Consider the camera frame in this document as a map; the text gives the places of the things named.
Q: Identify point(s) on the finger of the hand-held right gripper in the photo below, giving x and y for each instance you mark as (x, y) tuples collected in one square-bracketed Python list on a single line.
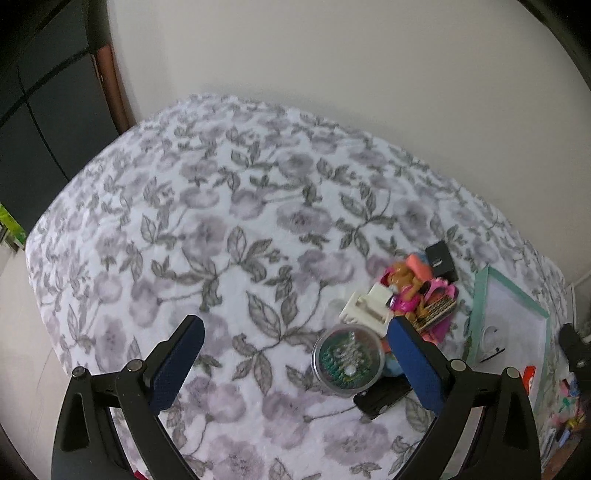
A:
[(575, 348)]

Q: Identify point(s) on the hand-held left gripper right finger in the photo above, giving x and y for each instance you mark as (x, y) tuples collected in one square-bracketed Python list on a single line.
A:
[(415, 369)]

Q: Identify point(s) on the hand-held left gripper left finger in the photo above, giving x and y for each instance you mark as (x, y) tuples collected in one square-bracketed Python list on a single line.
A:
[(178, 364)]

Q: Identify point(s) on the small gold patterned box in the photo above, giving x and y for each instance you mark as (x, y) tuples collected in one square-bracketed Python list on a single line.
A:
[(434, 314)]

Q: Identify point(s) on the clear bin with green rim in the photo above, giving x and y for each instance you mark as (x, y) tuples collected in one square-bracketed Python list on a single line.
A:
[(512, 318)]

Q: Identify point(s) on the pink brown toy dog figure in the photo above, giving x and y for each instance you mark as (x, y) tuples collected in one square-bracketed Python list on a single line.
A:
[(402, 277)]

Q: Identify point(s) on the flat black device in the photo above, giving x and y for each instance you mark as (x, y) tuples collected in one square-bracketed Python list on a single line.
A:
[(383, 398)]

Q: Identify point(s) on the red packet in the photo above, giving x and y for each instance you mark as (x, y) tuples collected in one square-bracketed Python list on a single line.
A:
[(529, 376)]

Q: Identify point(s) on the pile of colourful small toys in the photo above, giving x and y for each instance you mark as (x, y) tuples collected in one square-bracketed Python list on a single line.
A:
[(565, 408)]

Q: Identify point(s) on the round clear jar of beads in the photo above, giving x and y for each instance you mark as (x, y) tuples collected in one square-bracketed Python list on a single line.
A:
[(347, 364)]

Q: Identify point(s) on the white plastic block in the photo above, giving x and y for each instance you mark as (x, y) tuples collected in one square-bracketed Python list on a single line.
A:
[(367, 310)]

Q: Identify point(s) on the white round object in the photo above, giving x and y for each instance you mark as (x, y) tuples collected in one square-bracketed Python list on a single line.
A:
[(490, 339)]

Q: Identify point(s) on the small black box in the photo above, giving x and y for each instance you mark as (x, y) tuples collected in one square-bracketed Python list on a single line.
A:
[(441, 261)]

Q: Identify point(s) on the floral grey white blanket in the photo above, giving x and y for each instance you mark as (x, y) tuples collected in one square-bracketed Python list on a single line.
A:
[(207, 207)]

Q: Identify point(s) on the green packet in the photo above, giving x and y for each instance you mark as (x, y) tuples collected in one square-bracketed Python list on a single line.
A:
[(11, 228)]

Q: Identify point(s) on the dark wardrobe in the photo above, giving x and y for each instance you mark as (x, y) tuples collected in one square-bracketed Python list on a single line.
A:
[(41, 115)]

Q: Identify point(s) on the brown wooden frame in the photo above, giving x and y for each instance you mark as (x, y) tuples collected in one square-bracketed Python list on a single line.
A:
[(113, 83)]

